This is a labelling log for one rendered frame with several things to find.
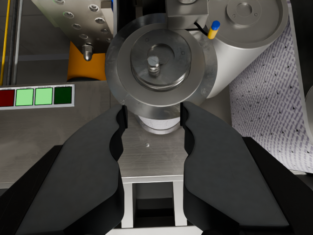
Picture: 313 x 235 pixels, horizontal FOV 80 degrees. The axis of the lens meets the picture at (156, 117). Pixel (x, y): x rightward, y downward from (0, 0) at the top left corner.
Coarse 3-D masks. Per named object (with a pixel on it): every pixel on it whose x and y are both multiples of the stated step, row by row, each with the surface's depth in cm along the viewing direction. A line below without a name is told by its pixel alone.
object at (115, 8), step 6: (114, 0) 27; (120, 0) 30; (126, 0) 36; (114, 6) 27; (120, 6) 30; (126, 6) 36; (114, 12) 26; (120, 12) 29; (126, 12) 36; (132, 12) 46; (114, 18) 26; (120, 18) 29; (126, 18) 35; (132, 18) 45; (114, 24) 26; (120, 24) 29; (126, 24) 35; (114, 30) 26; (114, 36) 26
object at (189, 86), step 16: (144, 32) 25; (128, 48) 25; (192, 48) 25; (128, 64) 24; (192, 64) 24; (128, 80) 24; (192, 80) 24; (144, 96) 24; (160, 96) 24; (176, 96) 24
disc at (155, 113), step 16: (144, 16) 26; (160, 16) 26; (128, 32) 25; (192, 32) 25; (112, 48) 25; (208, 48) 25; (112, 64) 25; (208, 64) 24; (112, 80) 24; (208, 80) 24; (128, 96) 24; (192, 96) 24; (144, 112) 24; (160, 112) 24; (176, 112) 23
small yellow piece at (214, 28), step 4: (196, 24) 23; (212, 24) 20; (216, 24) 20; (200, 28) 23; (212, 28) 20; (216, 28) 20; (204, 32) 23; (208, 32) 22; (212, 32) 21; (216, 32) 21; (208, 36) 22; (212, 36) 22
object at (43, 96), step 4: (48, 88) 59; (36, 92) 59; (40, 92) 59; (44, 92) 58; (48, 92) 58; (36, 96) 58; (40, 96) 58; (44, 96) 58; (48, 96) 58; (36, 100) 58; (40, 100) 58; (44, 100) 58; (48, 100) 58
